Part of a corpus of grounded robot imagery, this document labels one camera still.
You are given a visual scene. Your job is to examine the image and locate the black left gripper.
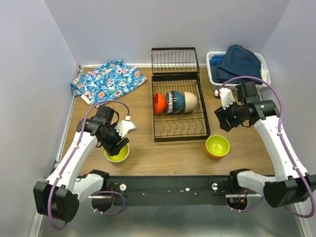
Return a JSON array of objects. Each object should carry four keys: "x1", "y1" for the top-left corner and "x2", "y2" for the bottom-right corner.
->
[{"x1": 101, "y1": 122, "x2": 130, "y2": 157}]

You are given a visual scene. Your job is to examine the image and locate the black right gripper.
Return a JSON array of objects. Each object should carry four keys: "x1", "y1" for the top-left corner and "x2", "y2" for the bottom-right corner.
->
[{"x1": 214, "y1": 97, "x2": 247, "y2": 132}]

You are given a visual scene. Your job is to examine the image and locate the yellow-green bowl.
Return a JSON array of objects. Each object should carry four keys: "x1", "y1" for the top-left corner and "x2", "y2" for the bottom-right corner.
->
[{"x1": 104, "y1": 144, "x2": 130, "y2": 163}]

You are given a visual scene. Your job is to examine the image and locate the green orange bowl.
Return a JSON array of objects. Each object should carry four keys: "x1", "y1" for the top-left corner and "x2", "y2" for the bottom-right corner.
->
[{"x1": 205, "y1": 135, "x2": 230, "y2": 159}]

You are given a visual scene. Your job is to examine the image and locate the white bowl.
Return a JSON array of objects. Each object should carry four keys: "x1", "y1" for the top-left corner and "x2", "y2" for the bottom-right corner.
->
[{"x1": 184, "y1": 91, "x2": 198, "y2": 113}]

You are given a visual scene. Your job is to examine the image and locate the black wire dish rack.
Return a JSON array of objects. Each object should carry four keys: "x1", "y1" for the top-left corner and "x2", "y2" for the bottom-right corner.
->
[{"x1": 151, "y1": 47, "x2": 210, "y2": 142}]

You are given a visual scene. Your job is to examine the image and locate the dark glazed bowl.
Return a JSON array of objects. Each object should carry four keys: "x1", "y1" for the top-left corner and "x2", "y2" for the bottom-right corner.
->
[{"x1": 171, "y1": 90, "x2": 185, "y2": 114}]

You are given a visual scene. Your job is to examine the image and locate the blue triangle pattern bowl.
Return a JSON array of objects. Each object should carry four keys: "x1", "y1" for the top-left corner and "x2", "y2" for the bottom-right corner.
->
[{"x1": 165, "y1": 92, "x2": 173, "y2": 114}]

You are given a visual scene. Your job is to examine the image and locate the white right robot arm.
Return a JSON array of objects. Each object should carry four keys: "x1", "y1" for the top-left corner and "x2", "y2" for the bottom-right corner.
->
[{"x1": 214, "y1": 81, "x2": 316, "y2": 208}]

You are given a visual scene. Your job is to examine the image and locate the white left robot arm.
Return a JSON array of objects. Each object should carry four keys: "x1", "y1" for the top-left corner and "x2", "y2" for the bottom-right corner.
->
[{"x1": 33, "y1": 105, "x2": 136, "y2": 224}]

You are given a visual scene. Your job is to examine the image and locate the white perforated basket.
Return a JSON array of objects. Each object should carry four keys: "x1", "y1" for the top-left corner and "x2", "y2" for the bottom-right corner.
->
[{"x1": 206, "y1": 51, "x2": 271, "y2": 90}]

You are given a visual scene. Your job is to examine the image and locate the dark blue jeans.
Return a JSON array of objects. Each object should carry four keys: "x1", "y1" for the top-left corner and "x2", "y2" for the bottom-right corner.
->
[{"x1": 209, "y1": 44, "x2": 262, "y2": 83}]

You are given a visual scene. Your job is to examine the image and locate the blue floral cloth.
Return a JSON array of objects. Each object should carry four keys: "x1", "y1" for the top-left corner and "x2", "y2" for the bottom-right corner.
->
[{"x1": 71, "y1": 59, "x2": 147, "y2": 105}]

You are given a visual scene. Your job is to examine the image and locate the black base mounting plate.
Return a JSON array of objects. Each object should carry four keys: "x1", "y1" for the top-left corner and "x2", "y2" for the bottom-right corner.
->
[{"x1": 81, "y1": 175, "x2": 257, "y2": 207}]

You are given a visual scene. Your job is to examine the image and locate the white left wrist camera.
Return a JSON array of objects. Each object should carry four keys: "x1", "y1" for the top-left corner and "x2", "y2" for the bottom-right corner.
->
[{"x1": 115, "y1": 115, "x2": 137, "y2": 138}]

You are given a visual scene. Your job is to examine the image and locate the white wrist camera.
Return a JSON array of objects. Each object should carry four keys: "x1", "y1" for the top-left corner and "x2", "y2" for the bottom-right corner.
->
[
  {"x1": 115, "y1": 115, "x2": 137, "y2": 138},
  {"x1": 214, "y1": 87, "x2": 235, "y2": 110}
]

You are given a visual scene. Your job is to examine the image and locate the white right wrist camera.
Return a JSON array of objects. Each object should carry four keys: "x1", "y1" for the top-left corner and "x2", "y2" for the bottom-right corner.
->
[{"x1": 214, "y1": 87, "x2": 235, "y2": 110}]

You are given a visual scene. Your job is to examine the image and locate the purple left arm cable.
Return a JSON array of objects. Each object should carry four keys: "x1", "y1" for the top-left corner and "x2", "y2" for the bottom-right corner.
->
[{"x1": 47, "y1": 100, "x2": 131, "y2": 230}]

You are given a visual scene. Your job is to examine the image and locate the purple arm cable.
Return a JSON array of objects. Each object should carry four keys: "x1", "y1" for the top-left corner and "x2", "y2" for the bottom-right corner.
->
[
  {"x1": 214, "y1": 76, "x2": 316, "y2": 218},
  {"x1": 47, "y1": 100, "x2": 131, "y2": 230}
]

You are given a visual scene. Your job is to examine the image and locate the aluminium frame rail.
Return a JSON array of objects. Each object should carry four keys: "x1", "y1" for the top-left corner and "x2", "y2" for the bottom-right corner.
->
[{"x1": 28, "y1": 175, "x2": 303, "y2": 237}]

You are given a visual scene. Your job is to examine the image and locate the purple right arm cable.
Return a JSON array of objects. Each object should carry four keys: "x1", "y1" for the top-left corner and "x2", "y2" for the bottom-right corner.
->
[{"x1": 214, "y1": 76, "x2": 316, "y2": 218}]

